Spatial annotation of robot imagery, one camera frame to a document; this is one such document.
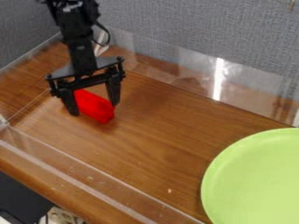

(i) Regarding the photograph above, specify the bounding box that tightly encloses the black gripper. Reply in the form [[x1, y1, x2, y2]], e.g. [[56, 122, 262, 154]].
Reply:
[[45, 38, 126, 116]]

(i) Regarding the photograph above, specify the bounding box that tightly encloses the red plastic block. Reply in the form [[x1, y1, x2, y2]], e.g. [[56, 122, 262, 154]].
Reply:
[[75, 89, 115, 123]]

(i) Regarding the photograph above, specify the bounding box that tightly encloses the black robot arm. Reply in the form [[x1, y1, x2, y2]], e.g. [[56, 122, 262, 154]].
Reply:
[[36, 0, 126, 116]]

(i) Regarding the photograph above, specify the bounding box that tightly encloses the green plate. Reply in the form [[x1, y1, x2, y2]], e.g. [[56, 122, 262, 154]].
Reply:
[[200, 128, 299, 224]]

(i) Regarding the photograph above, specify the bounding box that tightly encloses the black box under table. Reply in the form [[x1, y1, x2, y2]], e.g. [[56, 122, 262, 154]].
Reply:
[[0, 172, 53, 224]]

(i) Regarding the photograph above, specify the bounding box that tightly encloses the white power strip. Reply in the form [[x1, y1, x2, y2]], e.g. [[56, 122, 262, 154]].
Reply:
[[37, 206, 87, 224]]

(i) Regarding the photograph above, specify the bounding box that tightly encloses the black cable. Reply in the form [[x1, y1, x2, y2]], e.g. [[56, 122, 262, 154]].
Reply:
[[91, 20, 112, 47]]

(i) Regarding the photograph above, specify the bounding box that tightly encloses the clear acrylic barrier wall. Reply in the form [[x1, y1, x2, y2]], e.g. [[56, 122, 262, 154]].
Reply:
[[0, 31, 299, 224]]

